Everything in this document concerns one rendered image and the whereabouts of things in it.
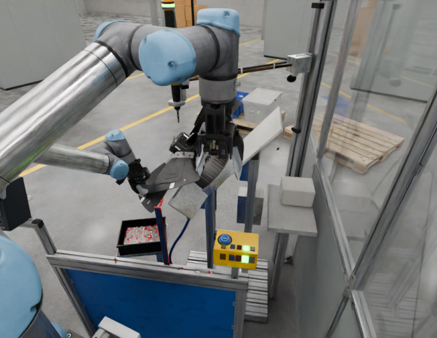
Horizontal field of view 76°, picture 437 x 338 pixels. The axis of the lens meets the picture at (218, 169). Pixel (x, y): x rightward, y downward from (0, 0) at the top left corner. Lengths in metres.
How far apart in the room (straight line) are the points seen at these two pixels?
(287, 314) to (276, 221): 0.88
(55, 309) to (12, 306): 2.05
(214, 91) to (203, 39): 0.11
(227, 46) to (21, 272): 0.42
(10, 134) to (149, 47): 0.22
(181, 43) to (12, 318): 0.38
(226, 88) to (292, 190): 1.04
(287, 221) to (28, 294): 1.26
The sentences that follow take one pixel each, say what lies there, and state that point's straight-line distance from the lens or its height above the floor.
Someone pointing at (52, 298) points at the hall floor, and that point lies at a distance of 2.48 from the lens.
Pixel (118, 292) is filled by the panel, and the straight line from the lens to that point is 1.56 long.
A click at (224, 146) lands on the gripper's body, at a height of 1.59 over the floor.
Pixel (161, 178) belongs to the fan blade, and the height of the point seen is 1.19.
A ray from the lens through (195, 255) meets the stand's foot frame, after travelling 2.30.
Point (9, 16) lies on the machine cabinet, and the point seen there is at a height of 1.29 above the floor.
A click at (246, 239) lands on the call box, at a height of 1.07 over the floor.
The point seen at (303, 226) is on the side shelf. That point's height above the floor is 0.86.
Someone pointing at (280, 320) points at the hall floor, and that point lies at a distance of 2.15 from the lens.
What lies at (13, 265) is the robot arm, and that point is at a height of 1.65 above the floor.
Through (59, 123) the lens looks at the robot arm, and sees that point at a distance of 0.48.
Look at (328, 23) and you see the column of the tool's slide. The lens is 1.49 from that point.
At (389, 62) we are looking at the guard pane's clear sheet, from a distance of 1.05.
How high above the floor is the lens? 1.88
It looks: 34 degrees down
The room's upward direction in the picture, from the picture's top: straight up
